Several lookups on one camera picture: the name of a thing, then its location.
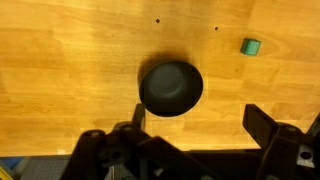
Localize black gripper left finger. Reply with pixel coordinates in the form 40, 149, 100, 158
61, 103, 214, 180

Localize green block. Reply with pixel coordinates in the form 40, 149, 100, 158
240, 37, 262, 57

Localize black round bowl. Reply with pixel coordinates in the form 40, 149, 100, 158
138, 60, 204, 118

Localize grey perforated board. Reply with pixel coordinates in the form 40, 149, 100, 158
20, 155, 71, 180

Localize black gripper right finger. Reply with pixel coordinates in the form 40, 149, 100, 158
242, 103, 320, 180

